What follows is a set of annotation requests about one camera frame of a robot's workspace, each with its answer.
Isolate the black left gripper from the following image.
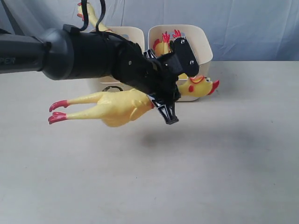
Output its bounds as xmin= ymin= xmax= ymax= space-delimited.
xmin=143 ymin=37 xmax=199 ymax=124

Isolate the cream bin marked cross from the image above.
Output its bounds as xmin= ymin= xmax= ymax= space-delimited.
xmin=148 ymin=24 xmax=220 ymax=102

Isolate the large whole rubber chicken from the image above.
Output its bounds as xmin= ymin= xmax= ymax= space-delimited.
xmin=77 ymin=2 xmax=112 ymax=32

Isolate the blue-grey backdrop curtain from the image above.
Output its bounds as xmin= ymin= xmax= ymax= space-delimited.
xmin=0 ymin=0 xmax=299 ymax=61

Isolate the headless rubber chicken body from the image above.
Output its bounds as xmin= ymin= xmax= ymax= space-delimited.
xmin=162 ymin=29 xmax=182 ymax=55

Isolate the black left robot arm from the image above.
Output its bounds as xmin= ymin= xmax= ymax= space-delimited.
xmin=0 ymin=24 xmax=199 ymax=125

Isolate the severed rubber chicken head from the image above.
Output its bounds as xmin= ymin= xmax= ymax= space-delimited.
xmin=153 ymin=39 xmax=163 ymax=57

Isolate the cream bin marked circle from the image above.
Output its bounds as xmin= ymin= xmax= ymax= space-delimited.
xmin=87 ymin=26 xmax=145 ymax=93

